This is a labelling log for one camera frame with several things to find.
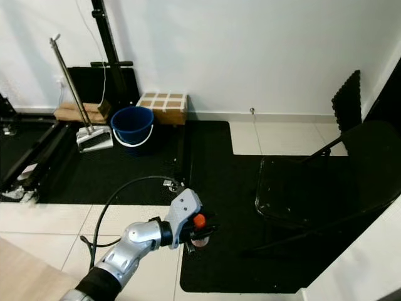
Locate silver pole dustpan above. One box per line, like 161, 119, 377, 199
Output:
49, 34, 115, 153

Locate black wheeled base bar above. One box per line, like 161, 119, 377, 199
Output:
0, 107, 66, 203
162, 120, 192, 194

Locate taped cardboard box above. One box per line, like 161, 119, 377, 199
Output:
137, 92, 189, 126

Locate small bottle orange cap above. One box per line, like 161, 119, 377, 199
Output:
191, 214, 211, 248

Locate blue plastic bucket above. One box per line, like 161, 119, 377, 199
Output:
110, 106, 155, 149

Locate black flat board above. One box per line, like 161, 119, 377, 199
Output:
68, 66, 140, 108

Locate light wooden table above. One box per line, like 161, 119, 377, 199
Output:
0, 237, 82, 301

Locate black foam mat tile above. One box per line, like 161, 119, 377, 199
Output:
331, 69, 362, 135

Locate black rubber floor mat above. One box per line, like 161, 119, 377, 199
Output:
0, 119, 401, 294

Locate black stand pole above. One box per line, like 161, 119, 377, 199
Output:
91, 0, 133, 107

